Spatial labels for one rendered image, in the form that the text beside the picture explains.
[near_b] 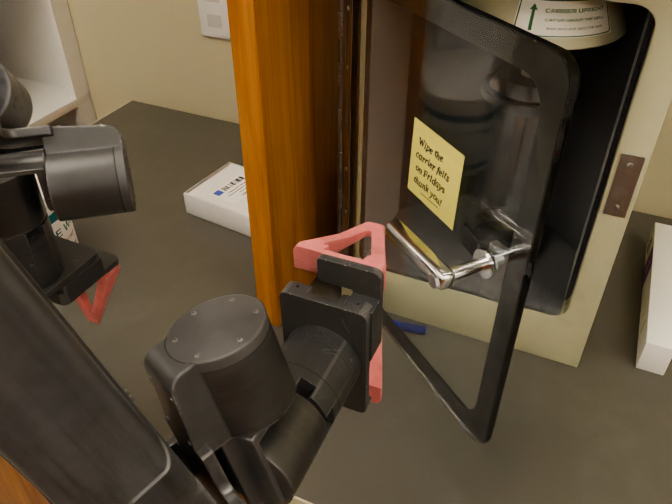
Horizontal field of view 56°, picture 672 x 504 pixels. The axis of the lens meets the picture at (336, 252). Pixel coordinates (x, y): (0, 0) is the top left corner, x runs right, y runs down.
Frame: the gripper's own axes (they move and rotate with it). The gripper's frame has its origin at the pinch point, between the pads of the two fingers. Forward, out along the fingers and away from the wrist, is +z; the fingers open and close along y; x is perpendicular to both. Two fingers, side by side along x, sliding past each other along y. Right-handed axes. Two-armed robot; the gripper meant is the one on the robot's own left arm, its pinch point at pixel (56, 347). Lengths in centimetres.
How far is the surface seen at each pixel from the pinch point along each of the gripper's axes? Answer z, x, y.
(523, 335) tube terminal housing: 12, -39, 34
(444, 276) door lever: -11.5, -32.8, 12.2
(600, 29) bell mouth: -24, -38, 39
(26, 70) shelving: 16, 88, 75
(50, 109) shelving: 18, 71, 65
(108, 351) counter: 15.6, 8.2, 11.8
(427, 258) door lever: -11.6, -30.8, 13.7
